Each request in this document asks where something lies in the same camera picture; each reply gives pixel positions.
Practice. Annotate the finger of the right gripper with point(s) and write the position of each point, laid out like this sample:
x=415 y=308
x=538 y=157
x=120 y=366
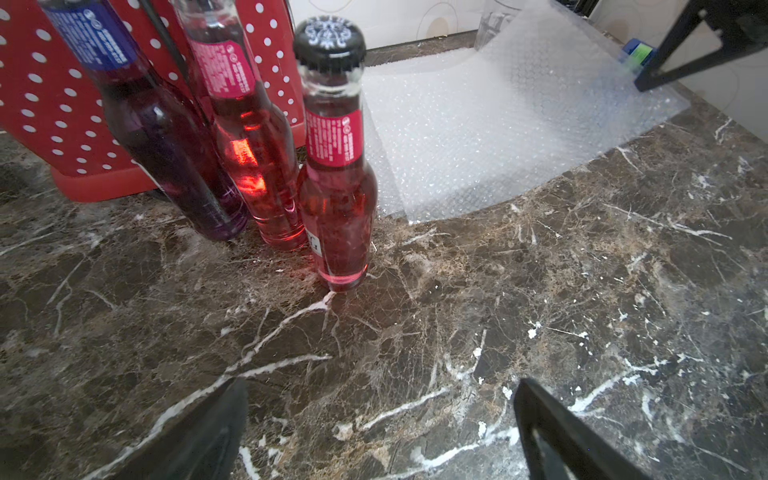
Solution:
x=707 y=34

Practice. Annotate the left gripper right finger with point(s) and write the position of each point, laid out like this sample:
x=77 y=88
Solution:
x=558 y=445

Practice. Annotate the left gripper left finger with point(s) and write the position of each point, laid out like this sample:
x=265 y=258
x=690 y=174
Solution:
x=203 y=445

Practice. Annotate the red drink bottle front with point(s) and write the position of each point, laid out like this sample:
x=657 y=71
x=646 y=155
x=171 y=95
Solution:
x=337 y=187

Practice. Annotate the red drink bottle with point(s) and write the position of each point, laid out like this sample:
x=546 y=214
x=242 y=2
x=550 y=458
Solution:
x=253 y=136
x=337 y=187

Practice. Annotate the blue tape dispenser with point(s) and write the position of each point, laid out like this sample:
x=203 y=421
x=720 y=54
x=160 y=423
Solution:
x=636 y=54

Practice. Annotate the clear drinking glass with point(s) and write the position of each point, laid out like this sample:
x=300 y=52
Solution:
x=496 y=15

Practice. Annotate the red drink bottle middle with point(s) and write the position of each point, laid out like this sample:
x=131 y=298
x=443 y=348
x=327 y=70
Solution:
x=253 y=136

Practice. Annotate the red perforated plastic basket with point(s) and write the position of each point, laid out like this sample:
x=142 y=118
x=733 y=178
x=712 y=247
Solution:
x=49 y=105

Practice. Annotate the purple drink bottle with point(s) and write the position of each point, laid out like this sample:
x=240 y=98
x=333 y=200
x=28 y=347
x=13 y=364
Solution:
x=151 y=119

